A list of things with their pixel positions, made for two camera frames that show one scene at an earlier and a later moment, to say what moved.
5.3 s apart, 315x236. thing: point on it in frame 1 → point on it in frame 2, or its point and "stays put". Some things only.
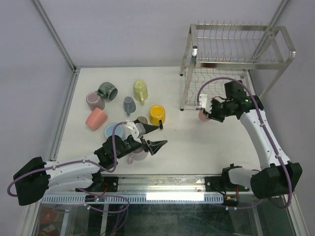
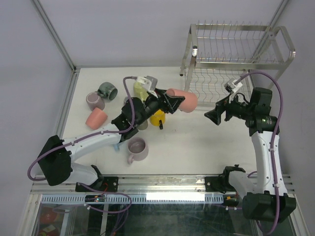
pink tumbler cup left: x=97 y=119 stays put
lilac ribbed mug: x=139 y=155 stays put
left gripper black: x=152 y=146 → x=167 y=103
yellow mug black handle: x=157 y=114 stays put
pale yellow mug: x=140 y=91 stays put
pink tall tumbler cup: x=202 y=116 → x=190 y=103
